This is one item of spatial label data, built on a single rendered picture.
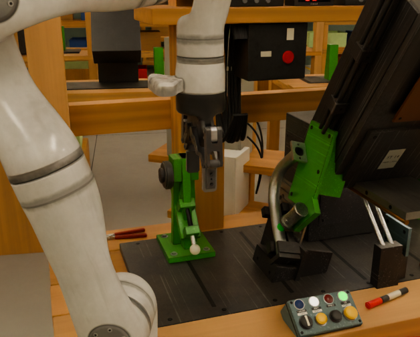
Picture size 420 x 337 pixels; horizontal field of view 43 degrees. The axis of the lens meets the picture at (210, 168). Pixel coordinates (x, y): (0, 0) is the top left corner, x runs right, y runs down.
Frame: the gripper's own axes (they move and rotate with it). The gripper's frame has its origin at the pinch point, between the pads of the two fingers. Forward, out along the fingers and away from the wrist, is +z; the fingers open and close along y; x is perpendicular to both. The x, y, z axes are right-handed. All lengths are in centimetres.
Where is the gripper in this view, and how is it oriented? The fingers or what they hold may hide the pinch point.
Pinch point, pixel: (200, 178)
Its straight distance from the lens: 85.3
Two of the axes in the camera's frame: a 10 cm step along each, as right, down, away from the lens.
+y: -3.0, -3.1, 9.0
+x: -9.5, 0.9, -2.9
